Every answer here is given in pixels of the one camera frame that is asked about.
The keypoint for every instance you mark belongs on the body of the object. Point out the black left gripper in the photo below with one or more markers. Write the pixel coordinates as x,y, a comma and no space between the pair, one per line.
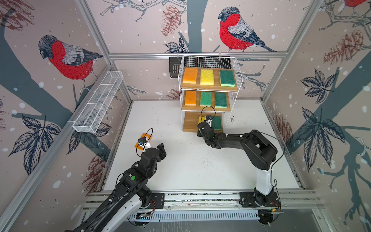
162,151

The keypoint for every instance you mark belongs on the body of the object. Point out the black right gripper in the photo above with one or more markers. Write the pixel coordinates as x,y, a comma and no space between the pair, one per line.
198,134

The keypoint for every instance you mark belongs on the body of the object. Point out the yellow sponge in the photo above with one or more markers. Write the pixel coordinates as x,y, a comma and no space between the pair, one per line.
207,77
201,119

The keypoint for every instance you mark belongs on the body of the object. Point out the dark green sponge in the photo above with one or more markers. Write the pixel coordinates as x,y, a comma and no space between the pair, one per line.
217,123
220,100

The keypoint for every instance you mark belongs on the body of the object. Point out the light green sponge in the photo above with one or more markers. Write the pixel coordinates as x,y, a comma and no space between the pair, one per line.
205,99

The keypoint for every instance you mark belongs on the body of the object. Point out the orange sponge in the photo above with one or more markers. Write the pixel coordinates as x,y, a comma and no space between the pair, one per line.
190,75
190,98
143,135

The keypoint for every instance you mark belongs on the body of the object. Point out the dark green sponge front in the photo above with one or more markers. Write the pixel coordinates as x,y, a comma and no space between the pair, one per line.
220,100

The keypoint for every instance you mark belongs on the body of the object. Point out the dark green sponge carried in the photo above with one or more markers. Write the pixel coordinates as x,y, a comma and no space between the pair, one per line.
227,78

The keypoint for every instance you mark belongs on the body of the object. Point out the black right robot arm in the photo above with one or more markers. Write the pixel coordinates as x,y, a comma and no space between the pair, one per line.
260,151

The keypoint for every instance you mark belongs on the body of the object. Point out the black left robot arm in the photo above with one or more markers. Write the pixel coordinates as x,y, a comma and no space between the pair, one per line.
129,195

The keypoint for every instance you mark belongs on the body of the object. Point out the middle wooden shelf board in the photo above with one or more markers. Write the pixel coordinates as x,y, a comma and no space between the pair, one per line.
198,108

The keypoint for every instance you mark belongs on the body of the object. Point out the top wooden shelf board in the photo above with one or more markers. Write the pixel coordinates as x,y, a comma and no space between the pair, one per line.
216,86

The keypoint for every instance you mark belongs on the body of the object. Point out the black box behind shelf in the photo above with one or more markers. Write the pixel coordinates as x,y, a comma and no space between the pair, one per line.
174,66

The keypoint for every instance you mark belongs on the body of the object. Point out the perforated metal vent strip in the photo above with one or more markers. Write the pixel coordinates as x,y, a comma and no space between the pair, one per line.
178,216

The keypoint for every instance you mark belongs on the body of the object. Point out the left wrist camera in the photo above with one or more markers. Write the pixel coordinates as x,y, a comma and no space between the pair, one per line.
143,143

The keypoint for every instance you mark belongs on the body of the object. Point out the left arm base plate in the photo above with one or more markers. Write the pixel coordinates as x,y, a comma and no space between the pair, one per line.
153,201

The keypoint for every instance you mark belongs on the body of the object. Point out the white wire three-tier shelf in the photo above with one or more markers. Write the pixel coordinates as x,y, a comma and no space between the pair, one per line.
212,62

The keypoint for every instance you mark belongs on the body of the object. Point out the white wire wall basket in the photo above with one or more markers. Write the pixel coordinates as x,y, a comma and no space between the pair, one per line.
94,111

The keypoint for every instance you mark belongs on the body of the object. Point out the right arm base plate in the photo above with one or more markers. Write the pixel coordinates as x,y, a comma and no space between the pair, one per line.
252,200

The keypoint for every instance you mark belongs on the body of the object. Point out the aluminium mounting rail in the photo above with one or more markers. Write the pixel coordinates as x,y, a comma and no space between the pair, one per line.
294,198

